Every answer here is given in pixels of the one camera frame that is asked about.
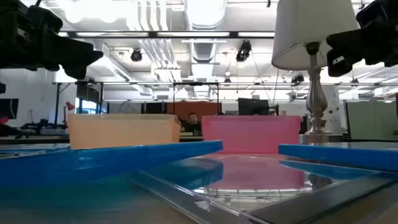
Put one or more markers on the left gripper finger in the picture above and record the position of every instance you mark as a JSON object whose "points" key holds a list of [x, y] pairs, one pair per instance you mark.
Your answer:
{"points": [[81, 53], [77, 70]]}

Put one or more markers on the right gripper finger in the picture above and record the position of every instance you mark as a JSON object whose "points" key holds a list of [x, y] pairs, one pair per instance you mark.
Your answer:
{"points": [[351, 57], [345, 42]]}

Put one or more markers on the red desk lamp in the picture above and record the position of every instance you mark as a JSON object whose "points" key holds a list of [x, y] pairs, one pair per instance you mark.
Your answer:
{"points": [[70, 106]]}

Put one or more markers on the white shade silver table lamp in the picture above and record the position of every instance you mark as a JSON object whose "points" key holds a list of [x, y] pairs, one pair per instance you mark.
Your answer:
{"points": [[311, 25]]}

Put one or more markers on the grey marbled panel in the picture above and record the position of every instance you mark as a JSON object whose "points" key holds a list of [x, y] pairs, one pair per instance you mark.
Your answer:
{"points": [[124, 108]]}

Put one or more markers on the black computer monitor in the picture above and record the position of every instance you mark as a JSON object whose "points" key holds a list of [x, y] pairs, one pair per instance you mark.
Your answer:
{"points": [[9, 109], [253, 106]]}

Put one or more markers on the black desk equipment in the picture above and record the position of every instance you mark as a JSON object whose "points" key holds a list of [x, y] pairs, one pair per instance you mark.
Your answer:
{"points": [[40, 124]]}

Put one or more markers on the red angled bar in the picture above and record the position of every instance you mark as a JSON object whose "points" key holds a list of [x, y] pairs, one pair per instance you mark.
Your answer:
{"points": [[3, 120]]}

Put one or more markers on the translucent orange plastic bin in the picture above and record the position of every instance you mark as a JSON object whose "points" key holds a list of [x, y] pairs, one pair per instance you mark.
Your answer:
{"points": [[124, 130]]}

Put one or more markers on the black angled object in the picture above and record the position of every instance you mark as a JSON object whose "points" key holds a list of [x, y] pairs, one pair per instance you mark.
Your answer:
{"points": [[9, 130]]}

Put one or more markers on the black panel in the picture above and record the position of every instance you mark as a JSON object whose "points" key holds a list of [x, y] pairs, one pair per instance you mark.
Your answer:
{"points": [[155, 108]]}

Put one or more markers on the person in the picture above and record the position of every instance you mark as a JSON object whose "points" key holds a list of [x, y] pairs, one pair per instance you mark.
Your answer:
{"points": [[192, 124]]}

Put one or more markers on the translucent pink plastic bin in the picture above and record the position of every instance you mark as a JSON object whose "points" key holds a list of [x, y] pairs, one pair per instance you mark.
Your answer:
{"points": [[248, 133]]}

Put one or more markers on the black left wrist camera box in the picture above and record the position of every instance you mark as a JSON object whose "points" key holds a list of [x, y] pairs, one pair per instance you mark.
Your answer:
{"points": [[43, 18]]}

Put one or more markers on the black ceiling spot camera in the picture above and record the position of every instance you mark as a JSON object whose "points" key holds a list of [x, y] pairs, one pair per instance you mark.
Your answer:
{"points": [[136, 56], [298, 79], [242, 54]]}

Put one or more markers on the black horizontal rail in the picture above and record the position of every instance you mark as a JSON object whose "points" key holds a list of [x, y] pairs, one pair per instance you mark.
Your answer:
{"points": [[373, 140], [31, 140]]}

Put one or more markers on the orange partition wall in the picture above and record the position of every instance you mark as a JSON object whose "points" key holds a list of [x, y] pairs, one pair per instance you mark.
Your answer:
{"points": [[186, 107]]}

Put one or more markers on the silver ventilation duct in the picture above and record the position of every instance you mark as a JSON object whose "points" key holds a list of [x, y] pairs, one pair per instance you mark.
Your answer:
{"points": [[205, 14]]}

